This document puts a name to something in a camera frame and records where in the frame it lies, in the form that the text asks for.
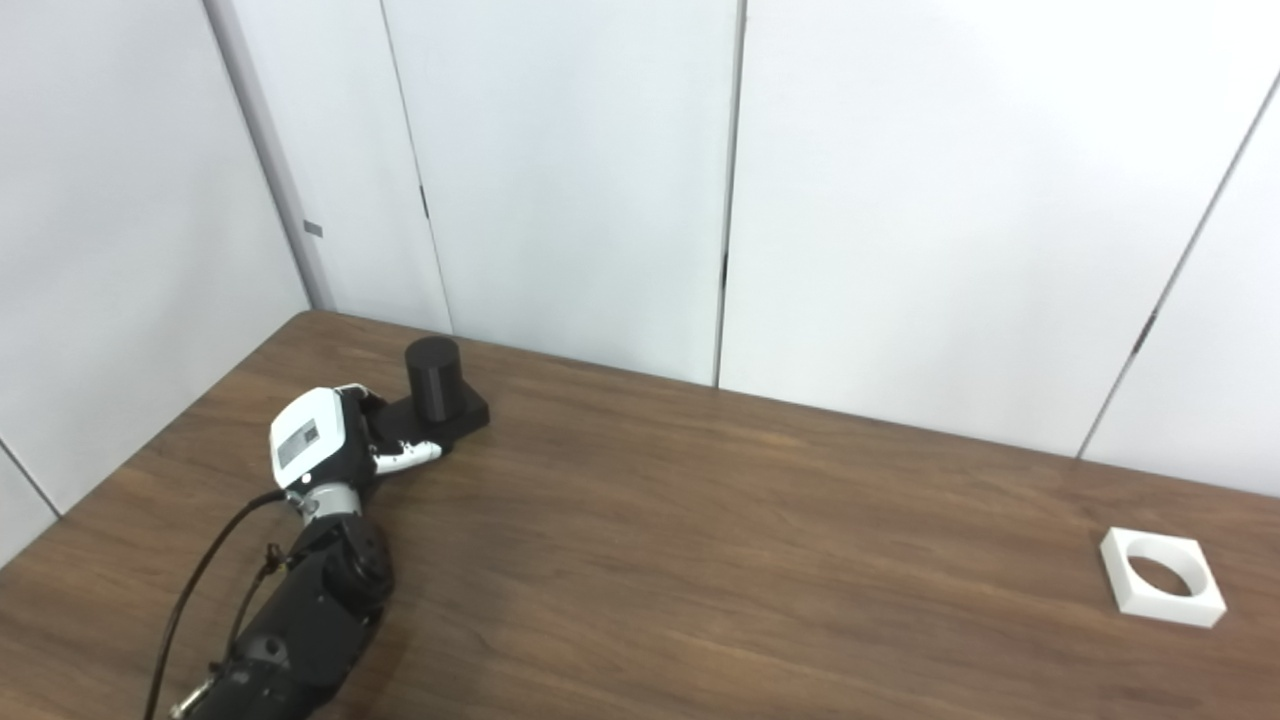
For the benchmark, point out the black peg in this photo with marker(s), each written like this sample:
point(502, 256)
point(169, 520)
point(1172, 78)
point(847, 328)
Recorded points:
point(433, 385)

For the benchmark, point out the white square piece with hole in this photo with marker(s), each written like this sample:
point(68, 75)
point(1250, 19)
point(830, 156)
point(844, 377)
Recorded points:
point(1125, 590)

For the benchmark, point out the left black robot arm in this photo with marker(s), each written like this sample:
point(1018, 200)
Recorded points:
point(310, 610)

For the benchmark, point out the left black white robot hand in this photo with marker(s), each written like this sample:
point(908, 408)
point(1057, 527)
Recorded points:
point(310, 435)

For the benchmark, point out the grey wall corner post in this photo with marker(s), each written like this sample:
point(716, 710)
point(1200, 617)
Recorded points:
point(275, 170)

